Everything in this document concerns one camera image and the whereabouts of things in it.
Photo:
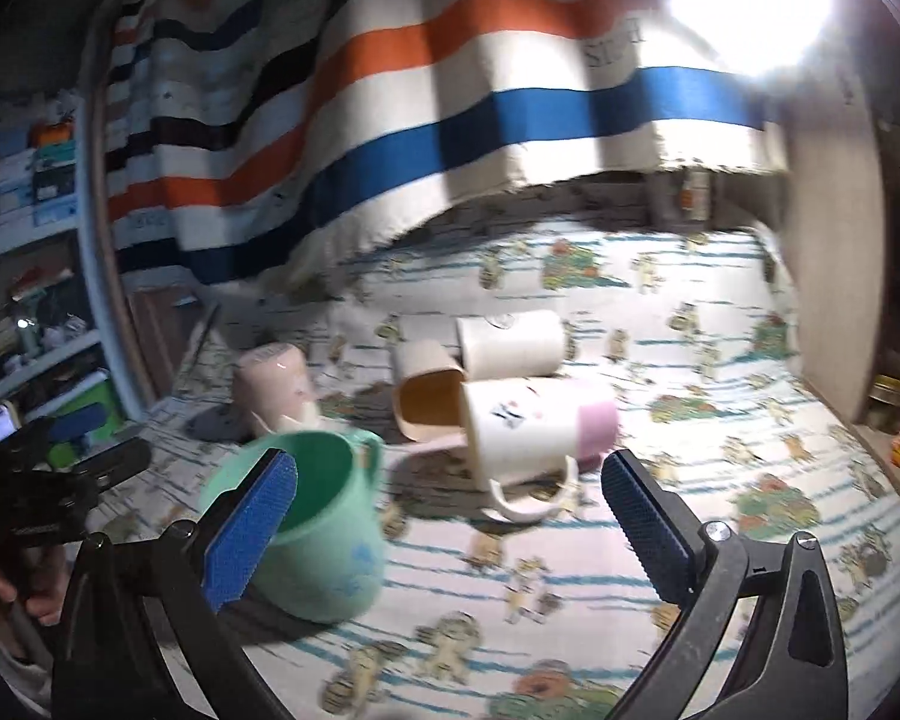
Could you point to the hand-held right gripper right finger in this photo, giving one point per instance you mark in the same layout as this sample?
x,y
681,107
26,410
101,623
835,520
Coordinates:
x,y
645,529

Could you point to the green plastic cup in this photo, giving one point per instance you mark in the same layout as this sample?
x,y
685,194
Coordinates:
x,y
330,559

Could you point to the green storage box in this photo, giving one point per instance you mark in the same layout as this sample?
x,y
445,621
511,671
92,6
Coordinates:
x,y
94,397

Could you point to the cartoon printed bed sheet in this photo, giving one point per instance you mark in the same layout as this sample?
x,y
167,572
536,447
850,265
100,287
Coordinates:
x,y
645,405

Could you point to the white shelf unit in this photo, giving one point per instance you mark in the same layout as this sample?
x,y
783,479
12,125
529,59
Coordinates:
x,y
37,360

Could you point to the glass jar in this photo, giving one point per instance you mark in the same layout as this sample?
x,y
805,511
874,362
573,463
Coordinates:
x,y
886,401

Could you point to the cream plastic cup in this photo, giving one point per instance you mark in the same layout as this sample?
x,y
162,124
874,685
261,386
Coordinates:
x,y
510,345

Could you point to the bright lamp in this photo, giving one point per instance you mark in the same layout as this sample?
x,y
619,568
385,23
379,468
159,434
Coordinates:
x,y
750,4

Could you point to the beige square cup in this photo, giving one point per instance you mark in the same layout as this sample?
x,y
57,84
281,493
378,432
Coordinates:
x,y
418,361

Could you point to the wooden board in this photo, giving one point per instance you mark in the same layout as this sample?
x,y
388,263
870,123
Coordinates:
x,y
832,262

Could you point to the person's left hand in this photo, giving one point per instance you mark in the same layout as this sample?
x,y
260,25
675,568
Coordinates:
x,y
41,604

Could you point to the pink plastic cup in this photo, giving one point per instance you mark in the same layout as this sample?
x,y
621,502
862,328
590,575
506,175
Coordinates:
x,y
274,382

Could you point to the small bottle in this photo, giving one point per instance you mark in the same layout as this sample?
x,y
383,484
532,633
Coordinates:
x,y
695,193

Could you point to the stack of boxes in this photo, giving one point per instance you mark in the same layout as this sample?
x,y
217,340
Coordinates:
x,y
34,165

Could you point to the white and pink mug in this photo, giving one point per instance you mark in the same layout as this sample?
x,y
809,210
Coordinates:
x,y
529,420

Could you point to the striped blanket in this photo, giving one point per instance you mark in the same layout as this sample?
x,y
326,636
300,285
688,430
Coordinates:
x,y
450,75

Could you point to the grey bed frame post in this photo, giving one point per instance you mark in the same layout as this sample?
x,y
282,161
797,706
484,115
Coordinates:
x,y
97,255

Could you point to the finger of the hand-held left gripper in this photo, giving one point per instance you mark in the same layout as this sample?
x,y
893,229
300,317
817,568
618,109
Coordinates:
x,y
79,420
116,463

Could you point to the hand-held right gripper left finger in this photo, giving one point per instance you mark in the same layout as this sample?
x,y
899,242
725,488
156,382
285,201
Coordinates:
x,y
246,536

